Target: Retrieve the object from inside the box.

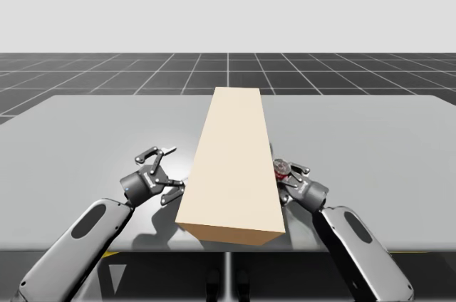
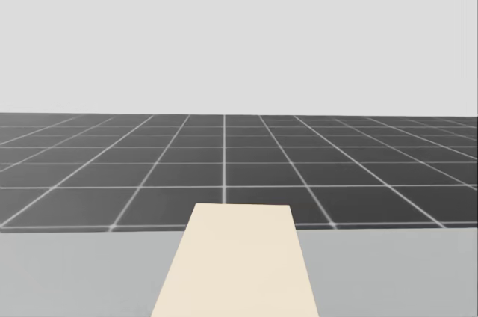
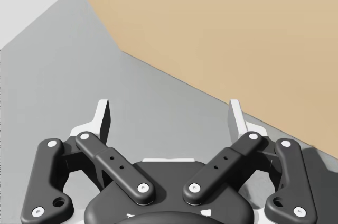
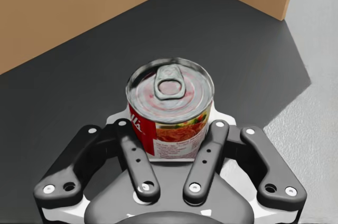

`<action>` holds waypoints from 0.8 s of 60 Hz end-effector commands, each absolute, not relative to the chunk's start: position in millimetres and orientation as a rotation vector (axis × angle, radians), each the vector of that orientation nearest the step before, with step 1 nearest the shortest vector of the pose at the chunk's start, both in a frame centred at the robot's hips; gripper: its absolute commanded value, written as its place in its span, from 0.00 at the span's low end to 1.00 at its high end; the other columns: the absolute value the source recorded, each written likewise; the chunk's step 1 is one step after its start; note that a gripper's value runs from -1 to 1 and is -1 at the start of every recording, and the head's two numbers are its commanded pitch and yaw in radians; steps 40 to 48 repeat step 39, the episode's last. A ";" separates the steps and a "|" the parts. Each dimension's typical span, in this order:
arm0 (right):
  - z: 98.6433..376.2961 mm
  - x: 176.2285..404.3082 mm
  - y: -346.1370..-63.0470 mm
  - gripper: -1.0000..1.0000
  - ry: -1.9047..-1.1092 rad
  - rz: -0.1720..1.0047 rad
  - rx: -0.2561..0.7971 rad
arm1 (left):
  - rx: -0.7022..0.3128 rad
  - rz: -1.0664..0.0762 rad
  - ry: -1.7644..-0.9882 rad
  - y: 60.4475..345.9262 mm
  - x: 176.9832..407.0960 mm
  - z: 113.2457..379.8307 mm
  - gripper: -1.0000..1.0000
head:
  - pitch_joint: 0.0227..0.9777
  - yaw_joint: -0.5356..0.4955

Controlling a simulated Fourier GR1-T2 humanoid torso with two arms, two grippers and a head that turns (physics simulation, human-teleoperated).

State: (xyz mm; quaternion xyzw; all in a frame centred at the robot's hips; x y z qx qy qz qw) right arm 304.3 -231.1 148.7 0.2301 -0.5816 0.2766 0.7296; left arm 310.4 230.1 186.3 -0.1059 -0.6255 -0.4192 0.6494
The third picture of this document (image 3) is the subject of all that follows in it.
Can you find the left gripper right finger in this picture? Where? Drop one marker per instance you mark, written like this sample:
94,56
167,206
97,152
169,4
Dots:
227,160

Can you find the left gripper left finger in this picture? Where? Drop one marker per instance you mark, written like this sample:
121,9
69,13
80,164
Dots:
111,162

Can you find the tall board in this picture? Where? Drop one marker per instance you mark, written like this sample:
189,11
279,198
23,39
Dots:
224,33

